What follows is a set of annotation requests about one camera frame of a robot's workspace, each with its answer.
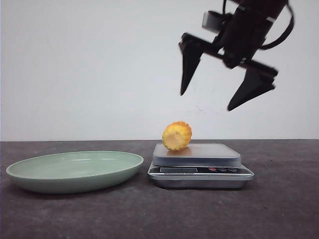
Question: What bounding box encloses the green oval plate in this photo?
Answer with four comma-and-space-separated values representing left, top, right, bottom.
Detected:
6, 151, 144, 194

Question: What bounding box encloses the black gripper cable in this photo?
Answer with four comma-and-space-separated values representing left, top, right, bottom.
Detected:
259, 0, 296, 51

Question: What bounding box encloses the yellow corn cob piece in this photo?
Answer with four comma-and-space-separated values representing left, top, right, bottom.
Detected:
162, 121, 192, 151

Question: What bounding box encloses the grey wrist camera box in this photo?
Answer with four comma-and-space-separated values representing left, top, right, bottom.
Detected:
202, 11, 232, 33

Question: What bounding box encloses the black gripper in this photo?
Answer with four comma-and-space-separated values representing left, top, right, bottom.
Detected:
179, 0, 291, 111

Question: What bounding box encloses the silver digital kitchen scale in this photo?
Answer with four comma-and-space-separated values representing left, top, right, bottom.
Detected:
148, 143, 254, 189

